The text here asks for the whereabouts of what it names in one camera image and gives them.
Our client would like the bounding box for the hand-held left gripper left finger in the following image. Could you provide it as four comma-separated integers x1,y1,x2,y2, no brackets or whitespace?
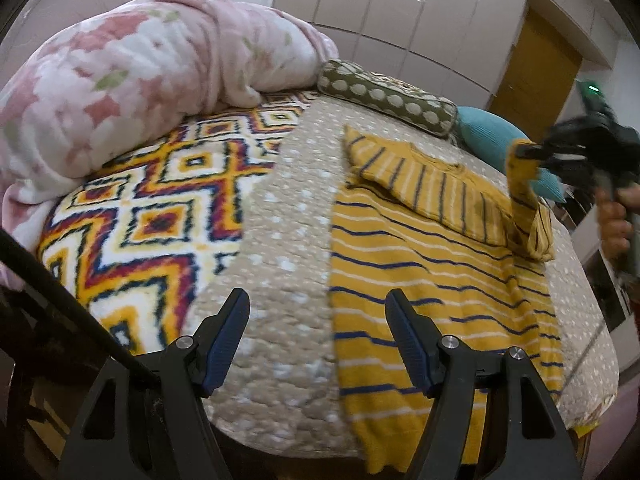
59,289,250,480

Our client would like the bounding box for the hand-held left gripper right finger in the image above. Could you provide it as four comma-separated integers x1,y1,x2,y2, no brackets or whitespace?
385,288,584,480

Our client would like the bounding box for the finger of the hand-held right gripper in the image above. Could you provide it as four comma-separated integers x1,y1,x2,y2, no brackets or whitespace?
515,142,557,162

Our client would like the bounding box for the yellow striped sweater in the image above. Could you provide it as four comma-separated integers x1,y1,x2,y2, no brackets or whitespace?
327,125,566,476

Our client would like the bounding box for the person's right hand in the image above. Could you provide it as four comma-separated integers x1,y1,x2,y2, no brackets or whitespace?
596,187,636,263

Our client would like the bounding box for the teal ribbed pillow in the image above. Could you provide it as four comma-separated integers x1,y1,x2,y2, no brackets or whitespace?
452,106,568,205

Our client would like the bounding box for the wooden door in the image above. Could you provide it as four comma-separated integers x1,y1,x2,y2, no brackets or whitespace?
487,7,584,133

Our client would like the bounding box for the beige dotted quilted bedspread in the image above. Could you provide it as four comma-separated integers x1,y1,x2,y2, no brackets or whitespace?
185,94,621,461

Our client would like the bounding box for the geometric diamond patterned blanket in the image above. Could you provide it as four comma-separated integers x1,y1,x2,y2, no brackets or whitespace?
37,90,321,357

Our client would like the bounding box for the olive patterned bolster pillow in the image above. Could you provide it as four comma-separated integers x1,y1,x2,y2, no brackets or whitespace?
317,59,460,137

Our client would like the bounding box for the white desk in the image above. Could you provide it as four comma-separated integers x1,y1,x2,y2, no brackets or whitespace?
570,240,638,333

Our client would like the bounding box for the beige panelled wardrobe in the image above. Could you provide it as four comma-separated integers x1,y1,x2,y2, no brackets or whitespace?
272,0,532,111

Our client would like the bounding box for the pink floral fleece blanket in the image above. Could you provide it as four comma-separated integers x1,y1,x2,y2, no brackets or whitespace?
0,0,339,281

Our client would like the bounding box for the black cable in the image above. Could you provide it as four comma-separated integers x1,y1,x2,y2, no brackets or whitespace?
0,232,161,392

